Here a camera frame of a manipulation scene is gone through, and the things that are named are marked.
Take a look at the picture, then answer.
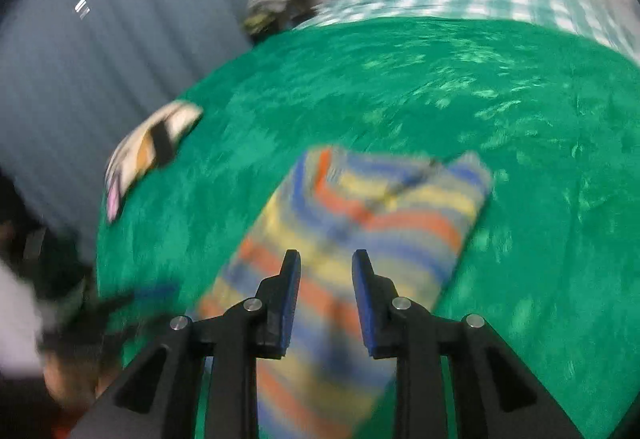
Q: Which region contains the striped knit sweater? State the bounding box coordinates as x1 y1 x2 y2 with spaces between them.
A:
195 145 494 439

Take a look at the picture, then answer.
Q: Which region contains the smartphone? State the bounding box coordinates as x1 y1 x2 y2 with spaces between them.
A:
106 179 124 224

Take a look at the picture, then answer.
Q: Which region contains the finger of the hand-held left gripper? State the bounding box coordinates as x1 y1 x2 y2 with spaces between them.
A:
102 314 173 342
100 283 180 316

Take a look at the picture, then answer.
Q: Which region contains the blue-grey curtain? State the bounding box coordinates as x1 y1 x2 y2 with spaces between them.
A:
0 0 279 265

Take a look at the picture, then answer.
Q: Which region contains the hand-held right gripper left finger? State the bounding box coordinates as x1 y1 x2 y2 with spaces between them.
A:
67 249 302 439

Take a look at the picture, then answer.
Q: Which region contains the person's left hand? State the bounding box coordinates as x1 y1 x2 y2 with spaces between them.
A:
42 349 122 414

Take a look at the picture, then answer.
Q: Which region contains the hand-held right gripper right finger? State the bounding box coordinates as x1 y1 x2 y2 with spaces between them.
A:
351 249 586 439

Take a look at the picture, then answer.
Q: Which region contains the green plush blanket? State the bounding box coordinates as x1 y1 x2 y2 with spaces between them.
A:
95 16 640 439

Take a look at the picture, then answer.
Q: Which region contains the printed pillow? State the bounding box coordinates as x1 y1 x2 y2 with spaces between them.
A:
104 102 204 201

